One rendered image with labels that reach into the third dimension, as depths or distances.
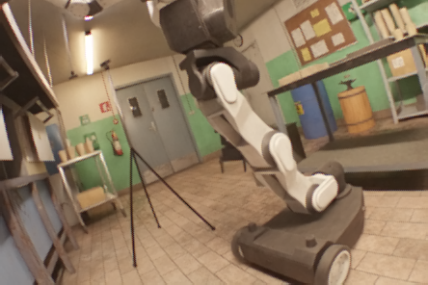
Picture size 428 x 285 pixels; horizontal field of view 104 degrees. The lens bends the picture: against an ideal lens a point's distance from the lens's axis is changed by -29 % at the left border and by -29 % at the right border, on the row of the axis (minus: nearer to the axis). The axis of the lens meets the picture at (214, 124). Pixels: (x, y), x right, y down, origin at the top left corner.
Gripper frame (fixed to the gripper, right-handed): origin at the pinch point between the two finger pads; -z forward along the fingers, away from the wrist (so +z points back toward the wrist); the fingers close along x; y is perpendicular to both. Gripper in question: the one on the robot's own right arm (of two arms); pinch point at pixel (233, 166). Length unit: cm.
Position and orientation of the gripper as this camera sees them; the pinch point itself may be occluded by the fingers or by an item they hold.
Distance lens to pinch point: 112.4
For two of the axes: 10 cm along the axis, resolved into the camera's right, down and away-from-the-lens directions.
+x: -9.4, 1.1, 3.3
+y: -3.2, 1.2, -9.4
